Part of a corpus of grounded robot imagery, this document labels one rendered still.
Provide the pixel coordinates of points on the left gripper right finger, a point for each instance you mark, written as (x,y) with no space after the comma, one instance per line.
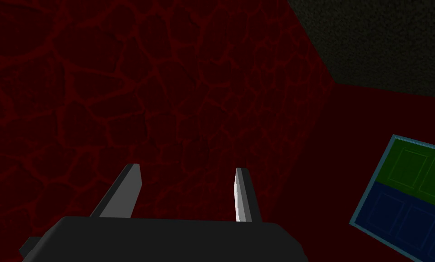
(243,199)

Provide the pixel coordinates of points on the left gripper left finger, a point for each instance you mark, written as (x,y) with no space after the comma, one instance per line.
(122,196)

